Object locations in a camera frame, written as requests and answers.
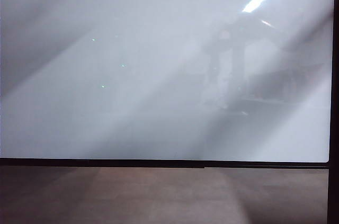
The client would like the white board with black frame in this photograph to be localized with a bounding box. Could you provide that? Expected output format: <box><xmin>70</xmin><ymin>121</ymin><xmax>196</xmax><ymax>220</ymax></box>
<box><xmin>0</xmin><ymin>0</ymin><xmax>339</xmax><ymax>169</ymax></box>

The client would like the black board stand post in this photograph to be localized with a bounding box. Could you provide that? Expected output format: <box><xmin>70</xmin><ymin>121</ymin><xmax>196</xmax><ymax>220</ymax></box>
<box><xmin>327</xmin><ymin>168</ymin><xmax>339</xmax><ymax>224</ymax></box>

